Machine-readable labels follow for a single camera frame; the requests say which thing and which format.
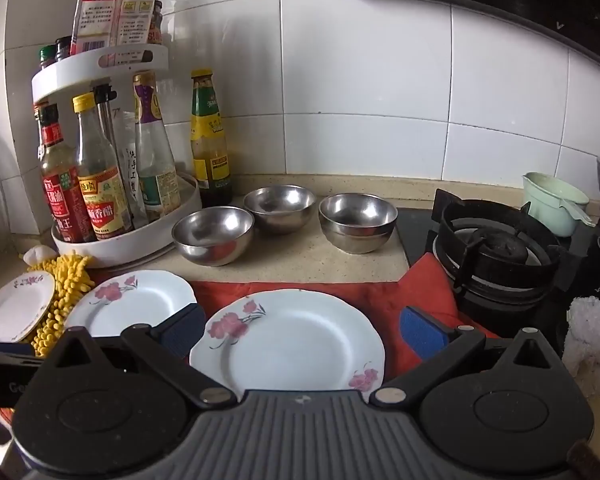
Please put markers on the yellow chenille cleaning mitt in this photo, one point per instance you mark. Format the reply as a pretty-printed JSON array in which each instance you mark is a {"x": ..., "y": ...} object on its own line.
[{"x": 62, "y": 305}]

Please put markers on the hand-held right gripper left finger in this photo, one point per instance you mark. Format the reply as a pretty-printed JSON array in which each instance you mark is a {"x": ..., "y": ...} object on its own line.
[{"x": 182, "y": 329}]

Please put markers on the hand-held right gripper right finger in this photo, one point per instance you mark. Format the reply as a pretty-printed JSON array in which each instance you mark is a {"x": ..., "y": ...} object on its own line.
[{"x": 422, "y": 332}]

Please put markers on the yellow-green label sauce bottle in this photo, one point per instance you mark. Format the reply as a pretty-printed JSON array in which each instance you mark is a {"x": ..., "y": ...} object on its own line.
[{"x": 210, "y": 150}]

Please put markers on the green-cap bottle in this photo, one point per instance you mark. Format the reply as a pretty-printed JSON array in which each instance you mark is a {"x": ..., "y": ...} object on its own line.
[{"x": 47, "y": 56}]

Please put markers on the white towel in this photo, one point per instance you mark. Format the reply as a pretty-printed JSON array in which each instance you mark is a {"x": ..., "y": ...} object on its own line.
[{"x": 592, "y": 340}]

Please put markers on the red cloth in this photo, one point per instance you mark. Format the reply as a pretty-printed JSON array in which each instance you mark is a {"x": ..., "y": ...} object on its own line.
[{"x": 370, "y": 300}]

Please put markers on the white and yellow packet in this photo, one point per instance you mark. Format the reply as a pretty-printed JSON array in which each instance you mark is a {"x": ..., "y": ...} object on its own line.
[{"x": 137, "y": 15}]

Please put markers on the white rectangular tray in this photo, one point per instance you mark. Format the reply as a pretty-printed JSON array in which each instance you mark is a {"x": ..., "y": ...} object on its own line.
[{"x": 100, "y": 57}]

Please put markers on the black gas stove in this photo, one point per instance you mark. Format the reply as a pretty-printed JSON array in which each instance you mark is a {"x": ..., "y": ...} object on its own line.
[{"x": 415, "y": 230}]

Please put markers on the red-label sesame oil bottle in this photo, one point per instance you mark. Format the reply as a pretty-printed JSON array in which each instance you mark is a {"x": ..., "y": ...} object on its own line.
[{"x": 62, "y": 200}]

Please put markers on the stainless steel bowl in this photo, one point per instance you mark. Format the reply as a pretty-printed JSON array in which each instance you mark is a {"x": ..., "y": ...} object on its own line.
[
  {"x": 357, "y": 212},
  {"x": 212, "y": 235},
  {"x": 357, "y": 244},
  {"x": 280, "y": 207}
]

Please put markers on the brown bottle red label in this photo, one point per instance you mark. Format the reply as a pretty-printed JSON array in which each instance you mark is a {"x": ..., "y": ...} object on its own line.
[{"x": 155, "y": 27}]

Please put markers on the medium white pink-flower plate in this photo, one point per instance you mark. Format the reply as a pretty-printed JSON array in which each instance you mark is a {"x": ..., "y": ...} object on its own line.
[{"x": 130, "y": 305}]

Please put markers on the yellow-cap vinegar bottle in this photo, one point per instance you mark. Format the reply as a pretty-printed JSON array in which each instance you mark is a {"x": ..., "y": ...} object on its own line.
[{"x": 100, "y": 195}]

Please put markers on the clear bottle green label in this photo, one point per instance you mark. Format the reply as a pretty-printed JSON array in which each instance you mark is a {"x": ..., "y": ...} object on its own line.
[{"x": 152, "y": 160}]

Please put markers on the pale green plastic cup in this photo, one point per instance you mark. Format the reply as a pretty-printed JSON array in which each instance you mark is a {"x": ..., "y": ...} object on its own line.
[{"x": 550, "y": 207}]

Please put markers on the small orange-rimmed floral plate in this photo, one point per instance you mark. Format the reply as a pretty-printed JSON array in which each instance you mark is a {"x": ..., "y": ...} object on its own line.
[{"x": 15, "y": 305}]

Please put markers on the clear jar with handwritten label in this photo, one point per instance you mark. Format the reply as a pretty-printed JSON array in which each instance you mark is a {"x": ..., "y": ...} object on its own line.
[{"x": 130, "y": 160}]

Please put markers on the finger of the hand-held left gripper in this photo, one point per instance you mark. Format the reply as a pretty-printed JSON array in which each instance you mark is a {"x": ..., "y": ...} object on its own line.
[{"x": 5, "y": 348}]

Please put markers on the large white pink-flower plate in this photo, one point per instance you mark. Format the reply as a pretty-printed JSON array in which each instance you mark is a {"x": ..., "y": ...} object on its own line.
[{"x": 290, "y": 345}]

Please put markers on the black-cap bottle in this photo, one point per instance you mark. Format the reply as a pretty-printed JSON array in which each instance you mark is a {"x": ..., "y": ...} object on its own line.
[{"x": 63, "y": 47}]

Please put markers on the pink and white packet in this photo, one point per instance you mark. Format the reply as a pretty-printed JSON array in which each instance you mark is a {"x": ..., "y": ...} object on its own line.
[{"x": 97, "y": 15}]

